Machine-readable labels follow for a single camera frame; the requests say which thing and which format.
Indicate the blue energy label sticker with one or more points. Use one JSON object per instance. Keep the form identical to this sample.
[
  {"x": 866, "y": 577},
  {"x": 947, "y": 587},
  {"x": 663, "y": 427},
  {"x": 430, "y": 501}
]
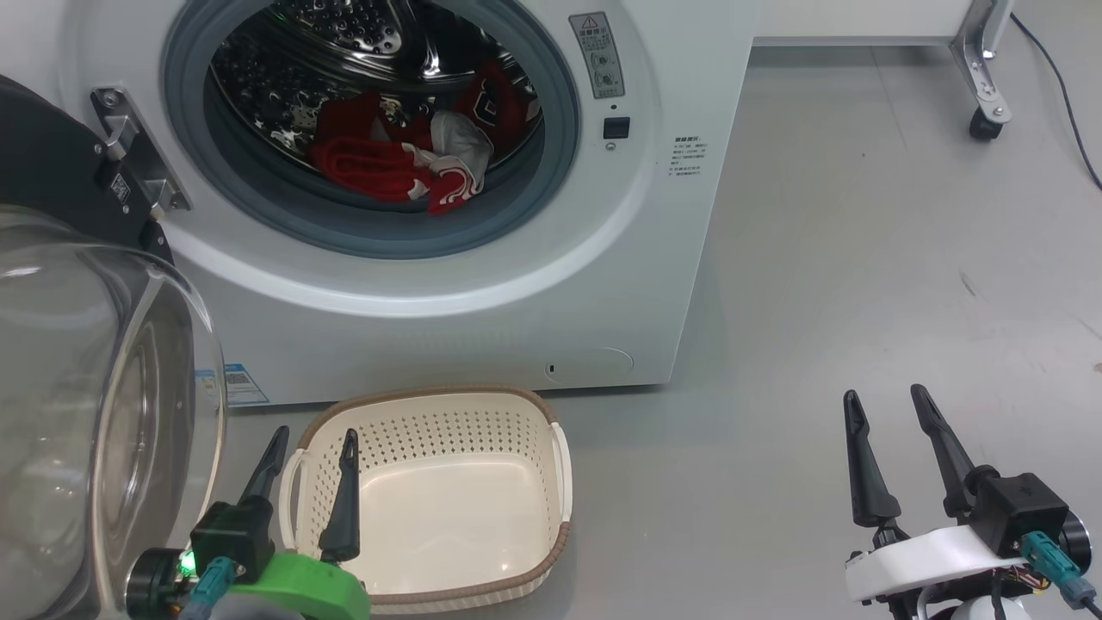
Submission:
[{"x": 245, "y": 385}]

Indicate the white table with metal leg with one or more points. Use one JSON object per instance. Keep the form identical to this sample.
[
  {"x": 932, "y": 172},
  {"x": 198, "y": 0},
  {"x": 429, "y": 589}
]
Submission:
[{"x": 852, "y": 17}]

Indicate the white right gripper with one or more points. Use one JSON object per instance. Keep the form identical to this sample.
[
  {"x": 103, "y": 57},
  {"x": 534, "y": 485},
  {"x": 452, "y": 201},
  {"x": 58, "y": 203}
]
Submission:
[{"x": 921, "y": 560}]

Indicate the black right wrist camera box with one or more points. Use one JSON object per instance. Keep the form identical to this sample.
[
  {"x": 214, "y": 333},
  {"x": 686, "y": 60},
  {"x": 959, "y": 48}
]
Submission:
[{"x": 1020, "y": 508}]

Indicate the cream perforated basket brown rim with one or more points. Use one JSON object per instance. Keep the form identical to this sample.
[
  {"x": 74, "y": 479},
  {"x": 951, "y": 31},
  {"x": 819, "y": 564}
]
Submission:
[{"x": 456, "y": 517}]

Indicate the black door latch socket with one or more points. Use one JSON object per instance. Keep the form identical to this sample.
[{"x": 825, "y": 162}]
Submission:
[{"x": 616, "y": 128}]

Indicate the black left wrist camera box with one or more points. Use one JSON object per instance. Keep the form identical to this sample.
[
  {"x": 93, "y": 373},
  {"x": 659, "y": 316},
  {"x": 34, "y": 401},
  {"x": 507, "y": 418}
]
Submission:
[{"x": 232, "y": 534}]

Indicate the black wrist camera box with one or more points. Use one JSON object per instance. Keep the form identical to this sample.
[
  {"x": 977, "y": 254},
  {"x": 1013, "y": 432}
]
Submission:
[
  {"x": 232, "y": 534},
  {"x": 1020, "y": 508}
]

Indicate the silver metal door hinge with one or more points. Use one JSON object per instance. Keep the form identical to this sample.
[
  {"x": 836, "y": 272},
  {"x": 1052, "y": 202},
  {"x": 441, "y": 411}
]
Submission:
[{"x": 142, "y": 155}]

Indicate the small printed text sticker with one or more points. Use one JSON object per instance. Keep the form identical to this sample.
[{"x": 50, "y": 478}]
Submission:
[{"x": 689, "y": 155}]

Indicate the black round glass washer door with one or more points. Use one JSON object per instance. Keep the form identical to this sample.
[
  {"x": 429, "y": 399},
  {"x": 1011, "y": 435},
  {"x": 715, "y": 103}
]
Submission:
[{"x": 52, "y": 430}]

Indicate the red and white garment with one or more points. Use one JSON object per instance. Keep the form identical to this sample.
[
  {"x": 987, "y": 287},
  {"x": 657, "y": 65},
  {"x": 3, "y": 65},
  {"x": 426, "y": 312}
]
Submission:
[{"x": 370, "y": 164}]

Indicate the grey rubber door gasket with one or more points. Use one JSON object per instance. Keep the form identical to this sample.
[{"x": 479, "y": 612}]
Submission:
[{"x": 344, "y": 232}]

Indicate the white front-load washing machine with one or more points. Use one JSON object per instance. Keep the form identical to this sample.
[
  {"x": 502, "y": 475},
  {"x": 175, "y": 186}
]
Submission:
[{"x": 516, "y": 327}]

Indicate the grey warning label sticker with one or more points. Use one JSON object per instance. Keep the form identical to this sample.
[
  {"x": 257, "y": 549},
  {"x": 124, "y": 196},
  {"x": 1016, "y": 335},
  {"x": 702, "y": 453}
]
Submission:
[{"x": 597, "y": 56}]

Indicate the steel perforated washer drum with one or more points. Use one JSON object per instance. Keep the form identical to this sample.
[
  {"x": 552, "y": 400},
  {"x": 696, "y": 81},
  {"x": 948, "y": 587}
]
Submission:
[{"x": 344, "y": 34}]

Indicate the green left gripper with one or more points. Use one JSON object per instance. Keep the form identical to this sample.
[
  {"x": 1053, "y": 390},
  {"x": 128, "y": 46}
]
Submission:
[{"x": 301, "y": 590}]

